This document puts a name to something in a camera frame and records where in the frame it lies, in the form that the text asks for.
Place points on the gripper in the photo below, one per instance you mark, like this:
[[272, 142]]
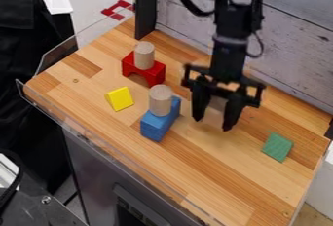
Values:
[[226, 67]]

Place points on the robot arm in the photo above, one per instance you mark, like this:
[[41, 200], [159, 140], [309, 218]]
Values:
[[234, 15]]

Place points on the wooden cylinder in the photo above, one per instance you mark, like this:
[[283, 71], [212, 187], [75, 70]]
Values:
[[161, 100], [144, 55]]

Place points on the green cube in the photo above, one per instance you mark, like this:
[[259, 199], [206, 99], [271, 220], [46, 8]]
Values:
[[277, 146]]

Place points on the blue rectangular block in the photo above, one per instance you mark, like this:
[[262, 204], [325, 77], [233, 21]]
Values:
[[158, 122]]

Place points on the red arch block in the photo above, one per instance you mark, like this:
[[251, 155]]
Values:
[[144, 69]]

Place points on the yellow wedge block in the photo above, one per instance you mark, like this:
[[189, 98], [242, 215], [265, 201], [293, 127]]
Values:
[[119, 98]]

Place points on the black post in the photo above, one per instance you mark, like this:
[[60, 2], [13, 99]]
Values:
[[145, 6]]

